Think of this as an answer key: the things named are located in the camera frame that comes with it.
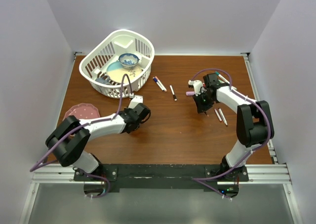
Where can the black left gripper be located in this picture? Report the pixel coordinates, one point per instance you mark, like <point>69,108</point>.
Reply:
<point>127,110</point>

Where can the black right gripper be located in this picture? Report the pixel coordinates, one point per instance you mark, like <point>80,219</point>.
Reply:
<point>201,108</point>

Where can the red cap white marker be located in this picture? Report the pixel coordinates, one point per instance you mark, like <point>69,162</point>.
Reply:
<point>222,116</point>

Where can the red ink gel pen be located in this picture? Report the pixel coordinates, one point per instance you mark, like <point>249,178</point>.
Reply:
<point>218,115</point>

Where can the purple highlighter marker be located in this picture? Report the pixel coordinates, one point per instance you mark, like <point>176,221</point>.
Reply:
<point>190,93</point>

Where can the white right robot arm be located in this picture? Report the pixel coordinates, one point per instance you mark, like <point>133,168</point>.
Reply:
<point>254,126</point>

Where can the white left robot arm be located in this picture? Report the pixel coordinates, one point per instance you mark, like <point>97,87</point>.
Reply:
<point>71,136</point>

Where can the teal capped white marker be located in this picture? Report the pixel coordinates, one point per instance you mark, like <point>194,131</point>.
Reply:
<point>222,78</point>

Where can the black capped white marker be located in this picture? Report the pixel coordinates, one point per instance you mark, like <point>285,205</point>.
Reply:
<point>173,93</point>

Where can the cream and blue plate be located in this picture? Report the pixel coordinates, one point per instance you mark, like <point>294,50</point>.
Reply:
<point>116,71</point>

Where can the blue patterned bowl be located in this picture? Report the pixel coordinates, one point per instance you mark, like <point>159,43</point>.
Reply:
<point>128,60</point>

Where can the pink dotted plate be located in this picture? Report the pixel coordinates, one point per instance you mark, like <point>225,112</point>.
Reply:
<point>83,111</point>

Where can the white plastic basket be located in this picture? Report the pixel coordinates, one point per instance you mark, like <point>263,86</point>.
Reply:
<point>102,68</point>

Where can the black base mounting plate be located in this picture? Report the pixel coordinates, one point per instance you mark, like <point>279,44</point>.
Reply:
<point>123,176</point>

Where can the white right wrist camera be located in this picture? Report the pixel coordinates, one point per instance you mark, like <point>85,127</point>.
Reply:
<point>197,85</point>

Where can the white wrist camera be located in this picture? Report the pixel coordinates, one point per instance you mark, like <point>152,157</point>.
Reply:
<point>197,85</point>
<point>137,99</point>

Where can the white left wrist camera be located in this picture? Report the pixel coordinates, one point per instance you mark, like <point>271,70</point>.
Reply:
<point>137,99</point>

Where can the aluminium frame rail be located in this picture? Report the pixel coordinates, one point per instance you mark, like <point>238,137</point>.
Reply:
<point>269,175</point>

